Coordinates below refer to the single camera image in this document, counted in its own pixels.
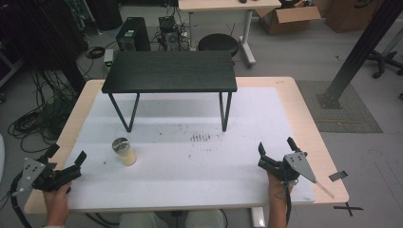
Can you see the closed cardboard box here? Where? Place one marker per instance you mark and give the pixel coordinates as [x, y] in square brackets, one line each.
[351, 15]

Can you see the wooden desk with white leg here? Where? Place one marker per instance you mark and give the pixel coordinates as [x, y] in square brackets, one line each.
[228, 4]

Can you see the black computer tower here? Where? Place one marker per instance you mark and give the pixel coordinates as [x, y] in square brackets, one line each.
[133, 34]

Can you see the person's left hand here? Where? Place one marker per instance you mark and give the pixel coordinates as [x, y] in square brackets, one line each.
[56, 199]

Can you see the white table mat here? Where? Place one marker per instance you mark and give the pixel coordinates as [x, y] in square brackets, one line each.
[190, 177]

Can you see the thin beige strip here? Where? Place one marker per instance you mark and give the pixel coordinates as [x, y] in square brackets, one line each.
[324, 190]

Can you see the grey floor mat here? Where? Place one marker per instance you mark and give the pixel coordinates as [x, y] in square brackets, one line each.
[358, 117]

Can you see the black round stool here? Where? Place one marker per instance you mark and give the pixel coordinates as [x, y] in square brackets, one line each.
[218, 42]

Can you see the open computer case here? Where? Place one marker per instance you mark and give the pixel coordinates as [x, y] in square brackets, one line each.
[170, 34]

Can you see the person's right leg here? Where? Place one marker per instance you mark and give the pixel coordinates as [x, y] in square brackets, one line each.
[206, 219]

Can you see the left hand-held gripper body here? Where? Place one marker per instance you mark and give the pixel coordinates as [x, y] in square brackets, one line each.
[34, 175]

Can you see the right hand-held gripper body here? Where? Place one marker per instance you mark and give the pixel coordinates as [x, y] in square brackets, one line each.
[296, 163]

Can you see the black shelf with metal legs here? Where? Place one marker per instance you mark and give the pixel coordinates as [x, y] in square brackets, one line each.
[171, 71]

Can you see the white table leg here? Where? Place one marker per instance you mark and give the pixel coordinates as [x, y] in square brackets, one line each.
[258, 218]

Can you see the black metal post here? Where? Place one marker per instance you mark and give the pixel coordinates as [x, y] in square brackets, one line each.
[361, 50]

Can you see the open cardboard box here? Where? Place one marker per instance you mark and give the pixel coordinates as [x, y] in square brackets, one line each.
[285, 19]

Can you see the glass jar with metal lid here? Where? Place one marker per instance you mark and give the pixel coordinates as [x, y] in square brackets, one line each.
[125, 155]

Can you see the small white device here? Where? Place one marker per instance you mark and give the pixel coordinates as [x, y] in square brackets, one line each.
[108, 58]

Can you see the person's right hand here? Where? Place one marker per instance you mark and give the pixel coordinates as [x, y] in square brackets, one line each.
[277, 191]

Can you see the dark curtain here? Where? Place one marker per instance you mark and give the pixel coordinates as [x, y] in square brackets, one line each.
[41, 31]

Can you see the black office chair base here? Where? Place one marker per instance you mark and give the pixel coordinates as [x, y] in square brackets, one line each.
[385, 63]

